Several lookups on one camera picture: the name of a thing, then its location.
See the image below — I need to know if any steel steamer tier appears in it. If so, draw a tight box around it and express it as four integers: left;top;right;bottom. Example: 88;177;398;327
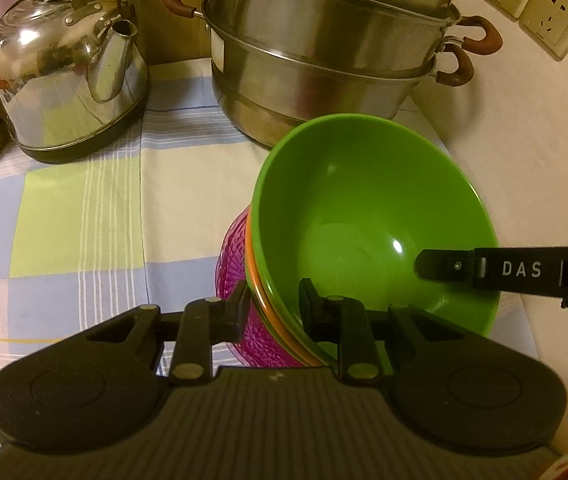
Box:
163;0;504;87

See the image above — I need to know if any orange plastic bowl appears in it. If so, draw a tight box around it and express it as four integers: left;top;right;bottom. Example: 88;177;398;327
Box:
243;199;326;367

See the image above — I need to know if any pink floral plastic plate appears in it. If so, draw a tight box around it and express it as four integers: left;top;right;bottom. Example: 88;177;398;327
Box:
212;204;316;369

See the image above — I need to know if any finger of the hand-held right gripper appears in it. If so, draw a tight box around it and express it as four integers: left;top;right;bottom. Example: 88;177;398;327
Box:
415;247;488;292

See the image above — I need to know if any green plastic bowl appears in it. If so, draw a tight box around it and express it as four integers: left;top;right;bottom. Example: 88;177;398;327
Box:
251;114;501;367

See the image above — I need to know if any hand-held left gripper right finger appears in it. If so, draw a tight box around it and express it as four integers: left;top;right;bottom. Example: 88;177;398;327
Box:
298;277;466;387

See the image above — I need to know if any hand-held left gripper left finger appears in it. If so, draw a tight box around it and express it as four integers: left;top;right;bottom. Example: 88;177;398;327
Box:
86;280;253;387

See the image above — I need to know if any stainless steel kettle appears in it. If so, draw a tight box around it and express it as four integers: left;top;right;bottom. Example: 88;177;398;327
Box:
0;0;161;164

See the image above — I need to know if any steel steamer base pot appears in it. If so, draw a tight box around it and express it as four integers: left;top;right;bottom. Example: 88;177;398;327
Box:
162;0;475;150

